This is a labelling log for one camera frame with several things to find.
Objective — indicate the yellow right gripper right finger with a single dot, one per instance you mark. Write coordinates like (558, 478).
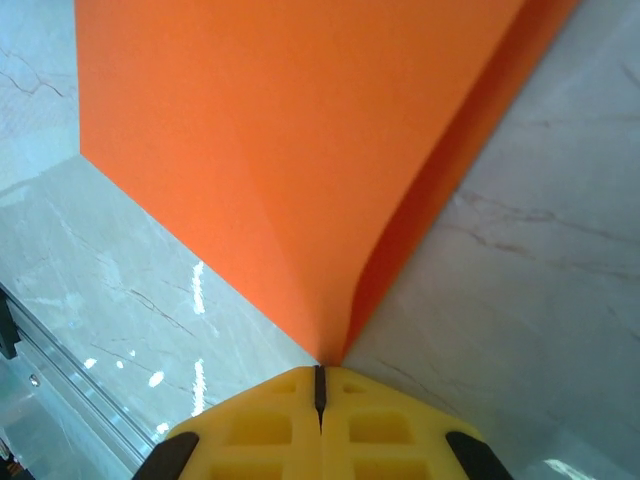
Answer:
(390, 430)

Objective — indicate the aluminium mounting rail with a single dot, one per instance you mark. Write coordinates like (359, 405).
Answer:
(75, 385)

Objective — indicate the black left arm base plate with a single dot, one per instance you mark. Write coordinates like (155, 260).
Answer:
(6, 325)

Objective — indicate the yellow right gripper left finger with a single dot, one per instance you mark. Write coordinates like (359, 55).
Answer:
(260, 430)

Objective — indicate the orange paper sheet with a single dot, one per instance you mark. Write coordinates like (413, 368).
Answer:
(275, 150)

